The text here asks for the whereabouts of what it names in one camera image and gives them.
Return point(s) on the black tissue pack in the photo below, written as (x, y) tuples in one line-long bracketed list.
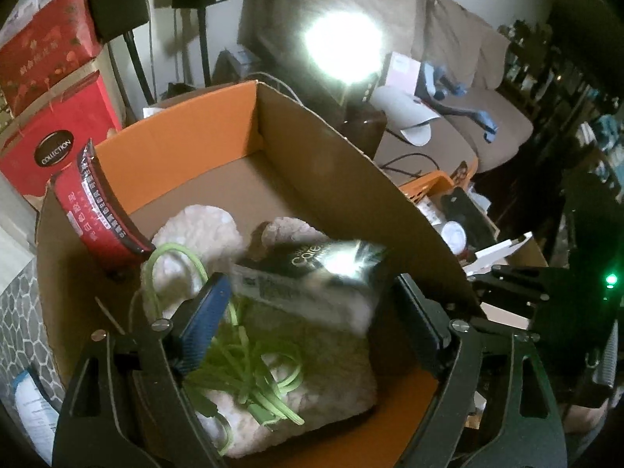
[(337, 284)]

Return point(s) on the blue grey gripper tool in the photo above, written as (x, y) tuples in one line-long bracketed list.
[(438, 90)]

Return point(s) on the beige fuzzy socks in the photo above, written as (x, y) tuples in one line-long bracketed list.
[(268, 375)]

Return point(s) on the left black speaker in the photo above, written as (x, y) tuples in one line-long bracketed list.
[(119, 18)]

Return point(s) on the red snack packet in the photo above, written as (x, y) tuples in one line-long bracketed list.
[(95, 214)]

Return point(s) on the white plastic bag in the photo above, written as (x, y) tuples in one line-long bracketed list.
[(36, 414)]

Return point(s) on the black pouch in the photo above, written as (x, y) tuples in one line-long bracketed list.
[(458, 207)]

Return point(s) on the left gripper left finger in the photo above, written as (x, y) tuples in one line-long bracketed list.
[(126, 405)]

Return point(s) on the patterned white blanket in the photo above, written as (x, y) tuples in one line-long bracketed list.
[(24, 343)]

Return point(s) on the brown sofa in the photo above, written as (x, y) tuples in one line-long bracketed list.
[(440, 32)]

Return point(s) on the person hand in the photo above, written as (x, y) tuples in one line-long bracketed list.
[(581, 420)]

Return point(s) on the red collection box lower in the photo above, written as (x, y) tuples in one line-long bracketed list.
[(52, 138)]

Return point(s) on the pink booklet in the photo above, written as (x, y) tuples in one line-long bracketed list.
[(401, 72)]

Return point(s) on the red gift box upper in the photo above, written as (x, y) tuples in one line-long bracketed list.
[(58, 40)]

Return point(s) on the white round lid jar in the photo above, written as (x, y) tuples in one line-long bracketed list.
[(454, 237)]

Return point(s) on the orange cardboard box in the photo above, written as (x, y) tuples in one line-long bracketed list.
[(258, 155)]

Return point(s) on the orange plastic basket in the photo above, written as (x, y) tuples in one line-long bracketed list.
[(437, 182)]

